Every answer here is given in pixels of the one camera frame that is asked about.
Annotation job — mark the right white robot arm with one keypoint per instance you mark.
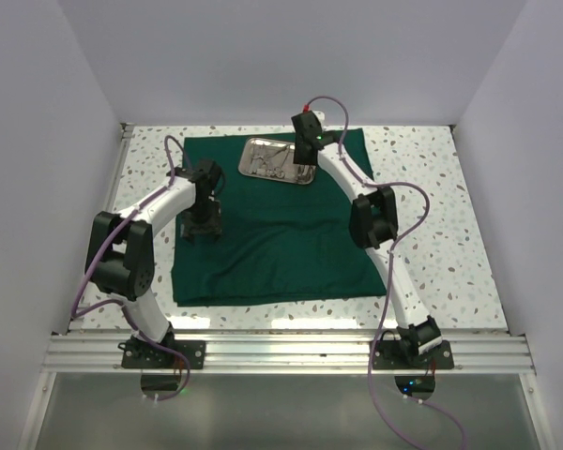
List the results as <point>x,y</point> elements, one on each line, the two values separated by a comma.
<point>374,228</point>

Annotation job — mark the steel surgical scissors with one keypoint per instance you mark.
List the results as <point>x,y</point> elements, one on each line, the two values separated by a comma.
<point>277,157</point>

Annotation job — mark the steel forceps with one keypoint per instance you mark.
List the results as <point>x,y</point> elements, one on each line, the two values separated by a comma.
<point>259,161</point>

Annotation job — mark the dark green surgical cloth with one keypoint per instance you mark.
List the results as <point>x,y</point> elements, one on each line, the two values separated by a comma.
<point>280,242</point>

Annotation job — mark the stainless steel instrument tray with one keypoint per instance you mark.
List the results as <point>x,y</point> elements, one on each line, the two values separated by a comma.
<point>289,167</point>

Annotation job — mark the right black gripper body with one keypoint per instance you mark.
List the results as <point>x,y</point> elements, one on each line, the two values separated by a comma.
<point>298,156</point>

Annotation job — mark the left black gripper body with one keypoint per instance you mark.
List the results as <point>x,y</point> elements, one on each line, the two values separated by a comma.
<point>201,210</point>

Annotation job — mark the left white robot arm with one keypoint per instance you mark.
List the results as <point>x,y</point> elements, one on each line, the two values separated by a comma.
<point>121,259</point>

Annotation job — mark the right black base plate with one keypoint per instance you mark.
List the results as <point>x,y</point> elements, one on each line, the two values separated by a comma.
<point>389,354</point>

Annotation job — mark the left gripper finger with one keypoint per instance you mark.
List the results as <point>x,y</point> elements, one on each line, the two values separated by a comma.
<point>189,227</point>
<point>214,226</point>

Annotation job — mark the aluminium mounting rail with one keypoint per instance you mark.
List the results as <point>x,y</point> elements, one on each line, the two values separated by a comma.
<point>287,352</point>

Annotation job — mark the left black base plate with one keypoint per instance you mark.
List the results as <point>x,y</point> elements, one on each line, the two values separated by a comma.
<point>138,354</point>

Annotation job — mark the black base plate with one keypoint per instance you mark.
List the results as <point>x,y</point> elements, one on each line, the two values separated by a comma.
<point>138,354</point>
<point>389,354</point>

